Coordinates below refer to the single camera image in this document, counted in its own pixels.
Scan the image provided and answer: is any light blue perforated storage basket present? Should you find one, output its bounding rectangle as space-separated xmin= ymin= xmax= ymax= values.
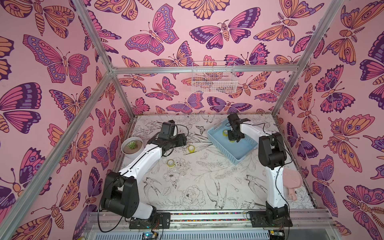
xmin=208 ymin=119 xmax=259 ymax=165

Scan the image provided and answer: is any white pot with succulent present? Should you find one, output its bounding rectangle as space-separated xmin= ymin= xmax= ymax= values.
xmin=121 ymin=137 xmax=145 ymax=160

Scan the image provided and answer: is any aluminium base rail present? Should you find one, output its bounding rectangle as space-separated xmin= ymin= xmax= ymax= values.
xmin=82 ymin=209 xmax=342 ymax=240

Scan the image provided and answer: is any white wire wall basket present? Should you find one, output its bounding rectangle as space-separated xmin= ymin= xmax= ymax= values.
xmin=191 ymin=65 xmax=238 ymax=95

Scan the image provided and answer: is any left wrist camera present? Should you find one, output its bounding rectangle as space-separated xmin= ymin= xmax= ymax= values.
xmin=158 ymin=120 xmax=178 ymax=141

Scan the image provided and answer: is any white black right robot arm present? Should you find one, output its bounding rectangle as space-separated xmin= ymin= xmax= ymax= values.
xmin=228 ymin=114 xmax=293 ymax=228

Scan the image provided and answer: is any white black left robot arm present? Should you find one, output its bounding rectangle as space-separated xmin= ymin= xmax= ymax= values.
xmin=99 ymin=133 xmax=187 ymax=225

